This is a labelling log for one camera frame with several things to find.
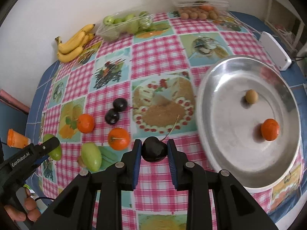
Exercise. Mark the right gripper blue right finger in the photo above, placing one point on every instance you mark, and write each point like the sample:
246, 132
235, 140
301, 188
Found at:
215, 199

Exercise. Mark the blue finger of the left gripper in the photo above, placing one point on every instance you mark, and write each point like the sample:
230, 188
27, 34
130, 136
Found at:
16, 169

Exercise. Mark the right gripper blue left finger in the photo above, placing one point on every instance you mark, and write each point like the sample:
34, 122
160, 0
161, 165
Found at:
98, 192

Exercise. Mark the small green mango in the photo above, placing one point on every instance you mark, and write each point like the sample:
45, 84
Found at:
55, 154

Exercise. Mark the large green mango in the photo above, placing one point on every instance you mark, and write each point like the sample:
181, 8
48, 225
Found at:
91, 156

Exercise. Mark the orange mandarin with stem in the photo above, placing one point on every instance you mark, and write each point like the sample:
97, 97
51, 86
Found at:
119, 139

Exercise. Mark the dark plum with stem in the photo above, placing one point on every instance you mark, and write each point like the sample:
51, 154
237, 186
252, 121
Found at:
153, 150

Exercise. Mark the dark plum front pair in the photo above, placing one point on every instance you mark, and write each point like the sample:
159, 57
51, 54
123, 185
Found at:
112, 117

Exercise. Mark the dark plum pair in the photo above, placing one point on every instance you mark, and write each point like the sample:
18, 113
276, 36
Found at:
112, 117
120, 104

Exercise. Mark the small brown longan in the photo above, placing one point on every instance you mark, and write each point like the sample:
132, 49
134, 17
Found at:
251, 96

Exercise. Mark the dark plum back pair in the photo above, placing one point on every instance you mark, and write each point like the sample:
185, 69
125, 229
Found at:
120, 104

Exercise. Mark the brown longan fruit large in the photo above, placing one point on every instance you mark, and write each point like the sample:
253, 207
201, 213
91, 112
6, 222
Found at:
80, 162

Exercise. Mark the clear bag of green fruits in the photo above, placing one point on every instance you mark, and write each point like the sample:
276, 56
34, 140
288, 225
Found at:
120, 24

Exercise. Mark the person left hand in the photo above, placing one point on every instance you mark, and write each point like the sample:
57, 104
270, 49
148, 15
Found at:
29, 205

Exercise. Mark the large metal bowl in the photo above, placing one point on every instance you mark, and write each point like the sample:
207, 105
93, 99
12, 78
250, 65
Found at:
229, 128

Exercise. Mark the banana bunch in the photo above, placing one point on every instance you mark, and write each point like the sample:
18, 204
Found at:
71, 49

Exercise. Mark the pink checkered tablecloth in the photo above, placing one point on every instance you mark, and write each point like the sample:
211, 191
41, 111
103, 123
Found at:
158, 72

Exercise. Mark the white plastic box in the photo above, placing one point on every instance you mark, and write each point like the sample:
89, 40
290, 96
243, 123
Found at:
276, 52

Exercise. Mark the white shelf unit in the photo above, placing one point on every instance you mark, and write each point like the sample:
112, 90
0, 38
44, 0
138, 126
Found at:
284, 20

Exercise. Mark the clear plastic longan box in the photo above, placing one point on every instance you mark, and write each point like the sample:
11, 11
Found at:
200, 9

